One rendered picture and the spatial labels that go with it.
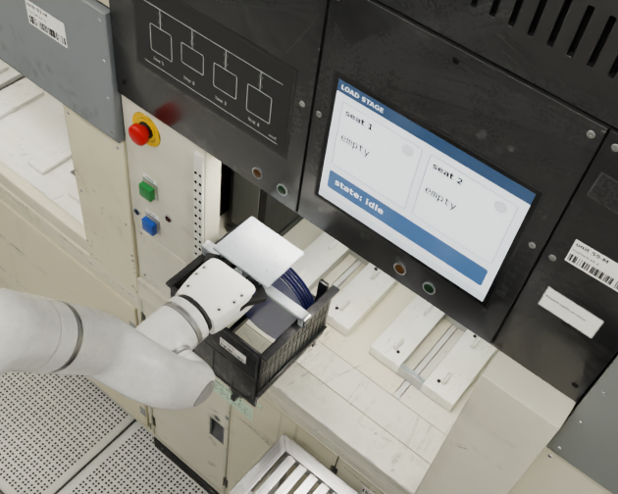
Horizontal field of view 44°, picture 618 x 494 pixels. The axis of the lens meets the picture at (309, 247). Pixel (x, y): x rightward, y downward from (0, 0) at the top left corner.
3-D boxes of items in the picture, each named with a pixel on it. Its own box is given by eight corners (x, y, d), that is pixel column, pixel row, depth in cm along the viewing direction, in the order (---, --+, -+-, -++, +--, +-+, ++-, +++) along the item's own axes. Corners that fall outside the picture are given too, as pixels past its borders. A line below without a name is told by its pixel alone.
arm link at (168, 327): (201, 329, 115) (158, 296, 119) (136, 387, 108) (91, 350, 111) (202, 359, 122) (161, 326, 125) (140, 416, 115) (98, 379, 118)
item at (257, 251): (166, 347, 151) (161, 246, 127) (235, 287, 163) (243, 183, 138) (259, 423, 143) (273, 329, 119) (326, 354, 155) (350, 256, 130)
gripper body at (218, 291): (166, 313, 126) (213, 273, 132) (211, 349, 123) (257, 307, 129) (164, 286, 120) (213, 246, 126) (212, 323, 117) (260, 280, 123)
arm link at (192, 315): (159, 324, 125) (172, 313, 127) (198, 356, 122) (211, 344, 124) (156, 294, 119) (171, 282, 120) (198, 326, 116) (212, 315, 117)
